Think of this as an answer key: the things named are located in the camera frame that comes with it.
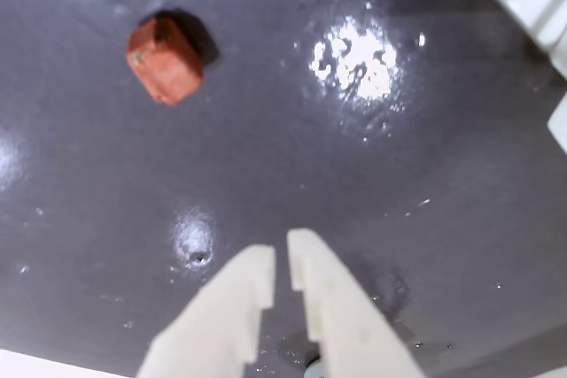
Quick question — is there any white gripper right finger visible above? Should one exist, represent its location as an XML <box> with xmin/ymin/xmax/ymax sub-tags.
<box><xmin>285</xmin><ymin>228</ymin><xmax>427</xmax><ymax>378</ymax></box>

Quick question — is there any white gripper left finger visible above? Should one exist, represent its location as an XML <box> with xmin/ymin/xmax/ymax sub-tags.
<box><xmin>136</xmin><ymin>243</ymin><xmax>276</xmax><ymax>378</ymax></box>

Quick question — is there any small red cube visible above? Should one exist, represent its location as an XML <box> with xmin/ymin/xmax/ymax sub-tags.
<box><xmin>125</xmin><ymin>9</ymin><xmax>206</xmax><ymax>108</ymax></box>

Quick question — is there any black glossy mat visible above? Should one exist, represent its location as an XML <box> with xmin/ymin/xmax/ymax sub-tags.
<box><xmin>0</xmin><ymin>0</ymin><xmax>567</xmax><ymax>378</ymax></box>

